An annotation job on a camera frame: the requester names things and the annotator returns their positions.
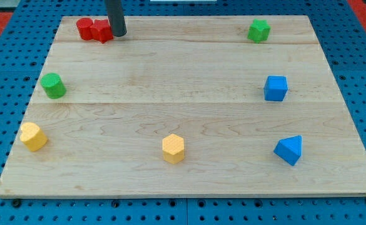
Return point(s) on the light wooden board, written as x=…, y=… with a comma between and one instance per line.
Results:
x=198, y=77

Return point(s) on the yellow hexagon block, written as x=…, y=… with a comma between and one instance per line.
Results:
x=173, y=149

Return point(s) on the blue cube block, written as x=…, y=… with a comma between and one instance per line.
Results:
x=275, y=88

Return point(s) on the green star block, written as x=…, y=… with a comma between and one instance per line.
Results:
x=259, y=30

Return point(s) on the blue triangular prism block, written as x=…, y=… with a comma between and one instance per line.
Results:
x=289, y=149

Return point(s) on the red star block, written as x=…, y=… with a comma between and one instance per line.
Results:
x=101, y=30

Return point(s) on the green cylinder block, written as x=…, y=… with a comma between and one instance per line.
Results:
x=53, y=85

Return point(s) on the red cylinder block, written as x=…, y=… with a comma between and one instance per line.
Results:
x=84, y=28

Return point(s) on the yellow heart block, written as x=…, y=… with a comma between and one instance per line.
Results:
x=32, y=136

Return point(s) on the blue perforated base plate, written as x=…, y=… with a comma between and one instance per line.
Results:
x=25, y=43

